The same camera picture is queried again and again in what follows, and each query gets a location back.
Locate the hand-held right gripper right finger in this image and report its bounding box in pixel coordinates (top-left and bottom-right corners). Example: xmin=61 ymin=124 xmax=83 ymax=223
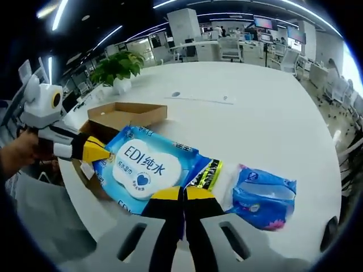
xmin=183 ymin=186 xmax=273 ymax=272

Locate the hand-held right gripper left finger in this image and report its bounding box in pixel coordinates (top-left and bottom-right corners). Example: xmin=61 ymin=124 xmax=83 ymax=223
xmin=95 ymin=186 xmax=185 ymax=272

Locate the green black foil packet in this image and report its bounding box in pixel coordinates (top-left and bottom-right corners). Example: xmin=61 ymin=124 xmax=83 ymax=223
xmin=184 ymin=158 xmax=225 ymax=193

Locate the blue white wet wipes pack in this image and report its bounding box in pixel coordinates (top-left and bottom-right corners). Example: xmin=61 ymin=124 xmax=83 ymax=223
xmin=92 ymin=124 xmax=201 ymax=215

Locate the brown cardboard shoe box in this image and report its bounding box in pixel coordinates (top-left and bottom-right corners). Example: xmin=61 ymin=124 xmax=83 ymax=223
xmin=70 ymin=101 xmax=168 ymax=201

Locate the blue soft tissue pack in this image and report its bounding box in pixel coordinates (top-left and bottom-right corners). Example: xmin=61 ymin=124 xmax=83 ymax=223
xmin=217 ymin=163 xmax=297 ymax=232

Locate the person's left hand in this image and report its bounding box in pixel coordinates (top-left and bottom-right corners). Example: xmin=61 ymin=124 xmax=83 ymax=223
xmin=17 ymin=130 xmax=55 ymax=168

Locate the white paper tag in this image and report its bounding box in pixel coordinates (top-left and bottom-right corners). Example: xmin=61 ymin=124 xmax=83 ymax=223
xmin=81 ymin=163 xmax=94 ymax=181

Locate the green potted plant white pot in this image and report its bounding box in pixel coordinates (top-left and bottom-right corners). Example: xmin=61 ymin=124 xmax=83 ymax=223
xmin=90 ymin=50 xmax=145 ymax=93

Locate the black tripod stand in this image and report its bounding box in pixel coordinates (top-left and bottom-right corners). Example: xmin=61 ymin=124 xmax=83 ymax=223
xmin=263 ymin=42 xmax=275 ymax=68

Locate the wall monitor screen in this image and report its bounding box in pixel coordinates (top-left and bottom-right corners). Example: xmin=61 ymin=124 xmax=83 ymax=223
xmin=254 ymin=16 xmax=277 ymax=29
xmin=286 ymin=25 xmax=307 ymax=43

